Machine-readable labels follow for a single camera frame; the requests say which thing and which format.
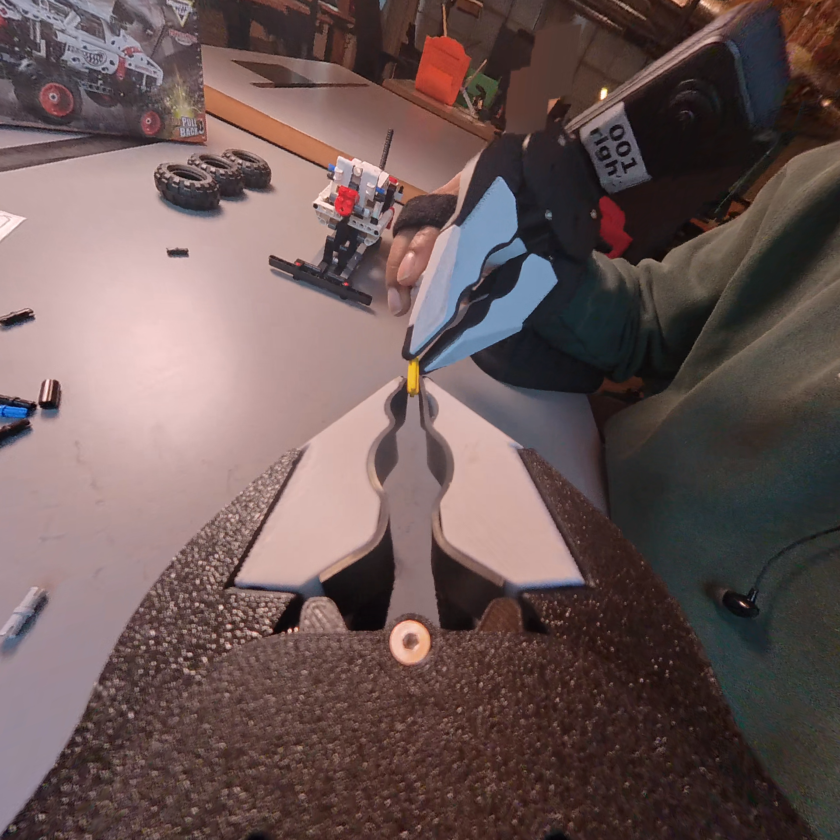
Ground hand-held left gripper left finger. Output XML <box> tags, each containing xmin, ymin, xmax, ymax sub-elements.
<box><xmin>234</xmin><ymin>378</ymin><xmax>404</xmax><ymax>594</ymax></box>

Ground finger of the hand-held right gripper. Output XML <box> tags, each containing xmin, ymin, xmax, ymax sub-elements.
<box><xmin>420</xmin><ymin>254</ymin><xmax>561</xmax><ymax>375</ymax></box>
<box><xmin>402</xmin><ymin>175</ymin><xmax>522</xmax><ymax>361</ymax></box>

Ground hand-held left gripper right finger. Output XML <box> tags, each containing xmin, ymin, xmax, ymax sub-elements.
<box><xmin>424</xmin><ymin>381</ymin><xmax>588</xmax><ymax>594</ymax></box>

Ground brick-built truck model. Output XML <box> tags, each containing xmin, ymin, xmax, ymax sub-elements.
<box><xmin>269</xmin><ymin>129</ymin><xmax>405</xmax><ymax>307</ymax></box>

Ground pile of small brick pieces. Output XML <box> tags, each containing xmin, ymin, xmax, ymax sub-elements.
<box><xmin>0</xmin><ymin>377</ymin><xmax>64</xmax><ymax>446</ymax></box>

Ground person's right forearm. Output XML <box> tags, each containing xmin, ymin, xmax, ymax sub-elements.
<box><xmin>473</xmin><ymin>250</ymin><xmax>699</xmax><ymax>395</ymax></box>

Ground person's right hand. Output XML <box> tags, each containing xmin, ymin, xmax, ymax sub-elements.
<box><xmin>382</xmin><ymin>155</ymin><xmax>483</xmax><ymax>319</ymax></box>

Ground orange chair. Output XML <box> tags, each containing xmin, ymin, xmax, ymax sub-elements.
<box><xmin>415</xmin><ymin>36</ymin><xmax>473</xmax><ymax>106</ymax></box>

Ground wooden-edged table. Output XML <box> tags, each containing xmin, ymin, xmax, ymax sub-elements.
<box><xmin>204</xmin><ymin>46</ymin><xmax>489</xmax><ymax>198</ymax></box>

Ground person's torso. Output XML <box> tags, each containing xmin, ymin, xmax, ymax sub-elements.
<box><xmin>602</xmin><ymin>138</ymin><xmax>840</xmax><ymax>840</ymax></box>

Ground black toy set box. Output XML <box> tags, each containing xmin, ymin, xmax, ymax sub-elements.
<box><xmin>0</xmin><ymin>0</ymin><xmax>208</xmax><ymax>143</ymax></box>

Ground black drawstring cord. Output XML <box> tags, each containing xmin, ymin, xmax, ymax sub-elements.
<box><xmin>755</xmin><ymin>525</ymin><xmax>840</xmax><ymax>601</ymax></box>

